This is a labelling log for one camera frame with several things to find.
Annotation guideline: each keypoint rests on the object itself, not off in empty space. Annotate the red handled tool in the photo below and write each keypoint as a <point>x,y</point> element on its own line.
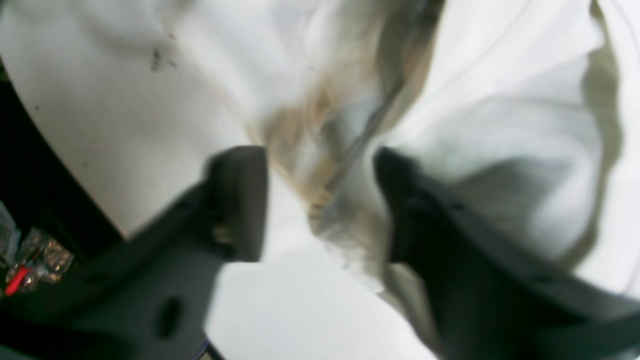
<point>16,280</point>

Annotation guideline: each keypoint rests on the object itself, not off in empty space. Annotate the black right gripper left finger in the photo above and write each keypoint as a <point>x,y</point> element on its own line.
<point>148,299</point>

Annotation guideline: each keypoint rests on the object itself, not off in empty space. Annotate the clear plastic bag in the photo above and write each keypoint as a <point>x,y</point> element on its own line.
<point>45,257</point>

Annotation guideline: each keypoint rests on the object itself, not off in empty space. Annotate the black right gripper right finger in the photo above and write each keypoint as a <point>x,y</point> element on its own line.
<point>490,299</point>

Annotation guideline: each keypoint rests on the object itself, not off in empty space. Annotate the white T-shirt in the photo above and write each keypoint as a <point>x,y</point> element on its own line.
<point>527,109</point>

